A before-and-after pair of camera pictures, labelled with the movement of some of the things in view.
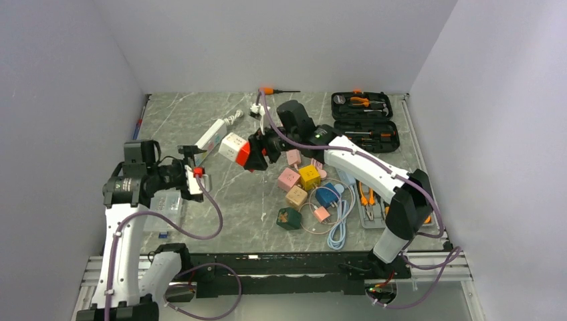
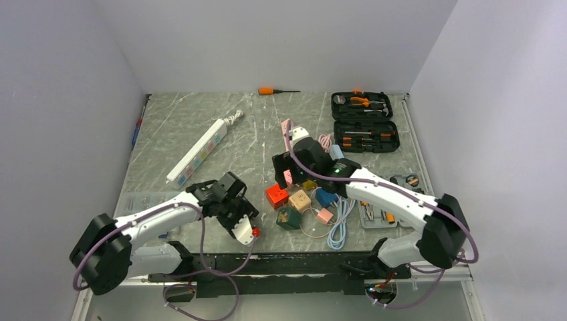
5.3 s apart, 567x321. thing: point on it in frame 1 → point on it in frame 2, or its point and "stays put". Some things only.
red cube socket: x=243 y=154 → x=275 y=196
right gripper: x=257 y=160 → x=281 y=162
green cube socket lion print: x=289 y=219 stays put
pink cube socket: x=287 y=179 stays put
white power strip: x=210 y=141 stays put
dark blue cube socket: x=325 y=196 stays put
